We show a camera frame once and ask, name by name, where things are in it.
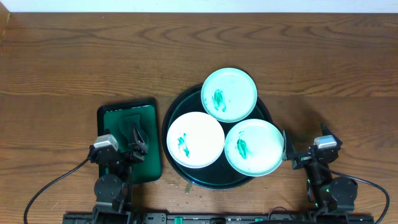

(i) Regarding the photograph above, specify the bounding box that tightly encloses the mint green plate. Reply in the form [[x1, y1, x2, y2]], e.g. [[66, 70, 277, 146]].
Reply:
[[224, 119, 284, 177], [201, 68, 257, 123]]

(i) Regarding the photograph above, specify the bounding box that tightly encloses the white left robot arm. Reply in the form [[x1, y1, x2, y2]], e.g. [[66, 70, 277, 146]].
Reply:
[[88, 123, 148, 224]]

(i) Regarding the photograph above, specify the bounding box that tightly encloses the round black serving tray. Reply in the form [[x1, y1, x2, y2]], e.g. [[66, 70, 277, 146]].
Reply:
[[161, 85, 253, 190]]

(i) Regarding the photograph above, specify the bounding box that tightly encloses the green scrubbing sponge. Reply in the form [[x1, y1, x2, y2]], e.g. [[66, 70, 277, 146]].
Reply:
[[119, 115, 148, 149]]

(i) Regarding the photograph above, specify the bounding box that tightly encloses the mint green plate right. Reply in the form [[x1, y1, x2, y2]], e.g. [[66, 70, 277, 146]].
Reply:
[[224, 119, 284, 177]]

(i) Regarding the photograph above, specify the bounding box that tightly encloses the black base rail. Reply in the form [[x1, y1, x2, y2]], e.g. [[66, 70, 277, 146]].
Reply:
[[62, 212, 374, 224]]

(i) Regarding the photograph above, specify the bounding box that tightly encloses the black rectangular water tray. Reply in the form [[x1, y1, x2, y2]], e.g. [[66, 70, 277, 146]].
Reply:
[[96, 99, 162, 184]]

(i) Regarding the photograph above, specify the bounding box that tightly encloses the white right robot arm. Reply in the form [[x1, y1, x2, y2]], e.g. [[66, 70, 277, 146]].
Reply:
[[282, 123, 358, 223]]

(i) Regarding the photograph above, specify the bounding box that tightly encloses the white plate with green stain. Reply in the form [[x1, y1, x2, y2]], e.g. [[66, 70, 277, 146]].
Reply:
[[166, 111, 225, 169]]

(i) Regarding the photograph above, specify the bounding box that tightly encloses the mint green plate top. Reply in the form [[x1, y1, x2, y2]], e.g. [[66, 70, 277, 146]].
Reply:
[[201, 68, 257, 123]]

